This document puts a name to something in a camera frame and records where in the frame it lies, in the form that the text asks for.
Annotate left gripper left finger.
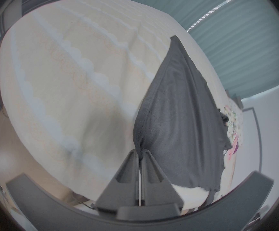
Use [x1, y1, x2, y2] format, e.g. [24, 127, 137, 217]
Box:
[96, 150, 140, 212]

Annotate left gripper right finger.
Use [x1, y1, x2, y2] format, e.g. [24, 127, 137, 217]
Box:
[140, 150, 184, 211]

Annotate black T-shirt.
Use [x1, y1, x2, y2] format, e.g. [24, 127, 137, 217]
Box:
[133, 35, 232, 205]

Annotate bed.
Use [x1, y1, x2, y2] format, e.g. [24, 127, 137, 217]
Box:
[0, 0, 262, 212]

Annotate pink garment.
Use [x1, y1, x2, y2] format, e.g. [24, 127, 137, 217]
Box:
[227, 136, 240, 158]

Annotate white printed pyjama top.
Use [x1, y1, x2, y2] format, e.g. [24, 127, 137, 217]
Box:
[223, 105, 243, 141]

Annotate blue-green curtain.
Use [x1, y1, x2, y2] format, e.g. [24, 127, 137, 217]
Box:
[189, 0, 279, 100]
[113, 0, 258, 31]

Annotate black cable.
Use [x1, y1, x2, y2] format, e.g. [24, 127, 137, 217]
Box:
[73, 195, 96, 210]

